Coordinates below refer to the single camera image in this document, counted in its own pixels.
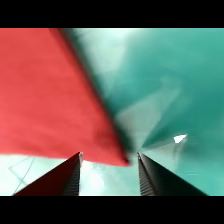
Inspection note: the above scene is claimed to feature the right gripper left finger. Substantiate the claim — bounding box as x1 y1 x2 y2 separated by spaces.
13 151 84 197

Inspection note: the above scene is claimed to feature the red garment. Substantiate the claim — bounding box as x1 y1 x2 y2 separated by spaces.
0 28 131 167

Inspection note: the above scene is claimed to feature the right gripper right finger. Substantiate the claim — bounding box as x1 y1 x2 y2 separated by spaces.
137 151 208 197

